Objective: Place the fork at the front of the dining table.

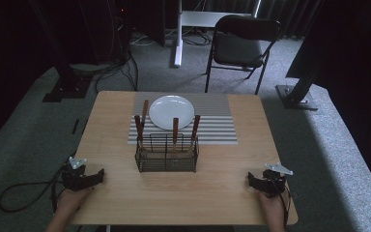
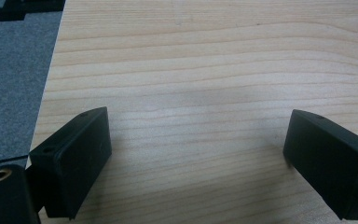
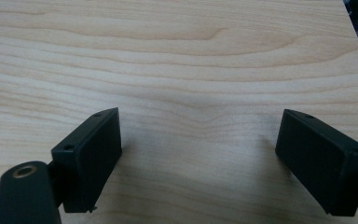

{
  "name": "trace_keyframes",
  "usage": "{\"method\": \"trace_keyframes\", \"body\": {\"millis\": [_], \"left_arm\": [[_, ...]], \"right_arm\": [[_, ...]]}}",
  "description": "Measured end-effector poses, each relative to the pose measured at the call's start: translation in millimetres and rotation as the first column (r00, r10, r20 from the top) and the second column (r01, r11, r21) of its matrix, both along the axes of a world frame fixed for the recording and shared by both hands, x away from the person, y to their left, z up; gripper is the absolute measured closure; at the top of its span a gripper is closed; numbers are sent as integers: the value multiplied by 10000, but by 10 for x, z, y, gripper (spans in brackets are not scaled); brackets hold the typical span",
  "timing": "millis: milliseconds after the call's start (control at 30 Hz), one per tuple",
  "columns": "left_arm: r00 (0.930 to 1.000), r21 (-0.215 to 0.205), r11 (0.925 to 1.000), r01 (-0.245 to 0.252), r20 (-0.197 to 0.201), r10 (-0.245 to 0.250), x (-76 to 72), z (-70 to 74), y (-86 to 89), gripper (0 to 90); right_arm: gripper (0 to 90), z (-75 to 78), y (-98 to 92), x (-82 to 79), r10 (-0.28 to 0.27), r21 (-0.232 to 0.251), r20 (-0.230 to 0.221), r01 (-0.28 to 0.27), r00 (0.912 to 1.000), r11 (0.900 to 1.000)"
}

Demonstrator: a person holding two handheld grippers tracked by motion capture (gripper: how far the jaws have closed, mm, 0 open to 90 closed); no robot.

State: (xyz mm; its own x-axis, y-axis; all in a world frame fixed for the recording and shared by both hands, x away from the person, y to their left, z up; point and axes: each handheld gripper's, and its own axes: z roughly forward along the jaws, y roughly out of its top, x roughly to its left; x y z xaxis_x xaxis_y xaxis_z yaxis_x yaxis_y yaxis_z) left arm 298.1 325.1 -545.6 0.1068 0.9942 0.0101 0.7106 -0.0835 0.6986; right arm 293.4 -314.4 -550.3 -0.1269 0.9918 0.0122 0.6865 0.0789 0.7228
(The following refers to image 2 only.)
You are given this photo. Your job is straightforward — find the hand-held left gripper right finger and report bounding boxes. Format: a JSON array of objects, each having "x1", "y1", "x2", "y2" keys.
[{"x1": 282, "y1": 108, "x2": 358, "y2": 221}]

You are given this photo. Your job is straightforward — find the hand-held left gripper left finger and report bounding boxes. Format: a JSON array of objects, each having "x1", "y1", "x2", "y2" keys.
[{"x1": 26, "y1": 106, "x2": 113, "y2": 220}]

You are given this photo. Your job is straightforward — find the black metal stand base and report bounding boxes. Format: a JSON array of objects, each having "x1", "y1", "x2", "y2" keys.
[{"x1": 0, "y1": 0, "x2": 66, "y2": 23}]

